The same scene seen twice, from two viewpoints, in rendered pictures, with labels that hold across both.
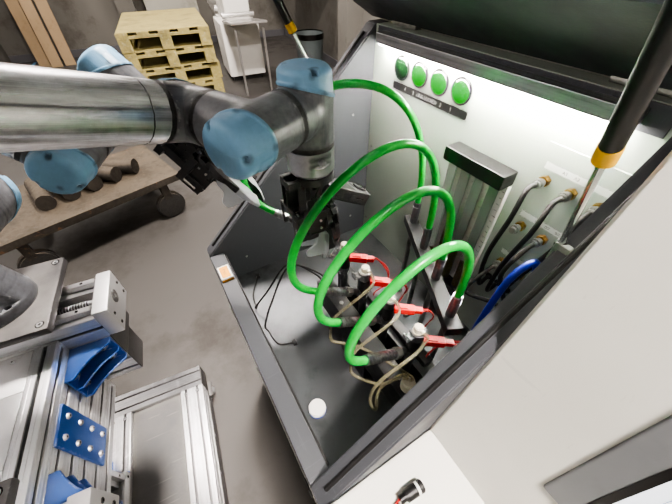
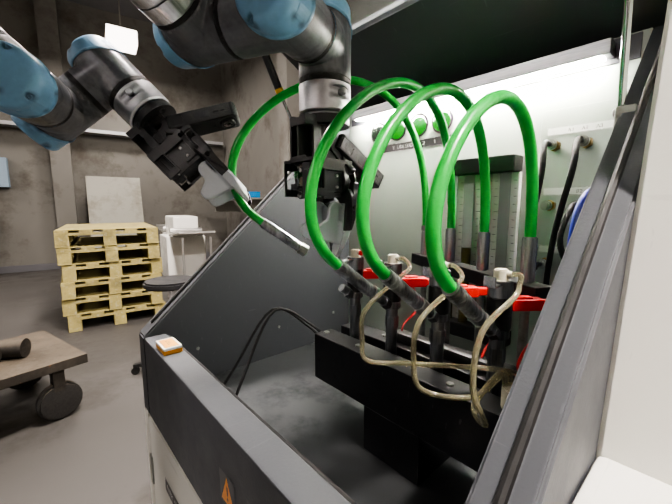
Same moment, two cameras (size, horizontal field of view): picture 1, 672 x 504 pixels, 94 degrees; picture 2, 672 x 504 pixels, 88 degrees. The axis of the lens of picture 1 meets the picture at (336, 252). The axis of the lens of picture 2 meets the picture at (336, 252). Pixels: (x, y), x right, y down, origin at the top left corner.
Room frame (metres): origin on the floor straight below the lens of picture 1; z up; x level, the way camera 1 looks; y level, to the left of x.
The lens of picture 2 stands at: (-0.07, 0.12, 1.20)
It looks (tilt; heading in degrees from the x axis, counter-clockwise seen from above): 8 degrees down; 349
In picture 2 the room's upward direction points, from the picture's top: straight up
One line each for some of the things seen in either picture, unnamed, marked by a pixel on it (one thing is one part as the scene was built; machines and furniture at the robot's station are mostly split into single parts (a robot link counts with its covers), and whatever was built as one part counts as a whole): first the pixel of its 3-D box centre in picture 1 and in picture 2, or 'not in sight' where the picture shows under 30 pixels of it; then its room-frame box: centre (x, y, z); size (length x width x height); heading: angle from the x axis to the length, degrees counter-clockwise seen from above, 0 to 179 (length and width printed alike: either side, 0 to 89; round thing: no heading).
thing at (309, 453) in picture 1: (261, 353); (225, 457); (0.37, 0.19, 0.87); 0.62 x 0.04 x 0.16; 30
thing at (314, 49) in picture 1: (310, 53); not in sight; (5.73, 0.37, 0.28); 0.47 x 0.45 x 0.57; 23
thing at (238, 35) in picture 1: (238, 36); (183, 248); (5.76, 1.45, 0.52); 2.20 x 0.56 x 1.04; 23
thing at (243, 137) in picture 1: (247, 132); (275, 15); (0.38, 0.11, 1.42); 0.11 x 0.11 x 0.08; 56
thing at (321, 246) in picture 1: (319, 248); (330, 232); (0.44, 0.03, 1.16); 0.06 x 0.03 x 0.09; 120
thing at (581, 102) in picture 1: (472, 65); (448, 92); (0.62, -0.25, 1.43); 0.54 x 0.03 x 0.02; 30
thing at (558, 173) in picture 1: (537, 238); (576, 202); (0.41, -0.37, 1.20); 0.13 x 0.03 x 0.31; 30
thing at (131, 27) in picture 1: (175, 68); (110, 268); (4.26, 1.90, 0.49); 1.33 x 0.91 x 0.98; 24
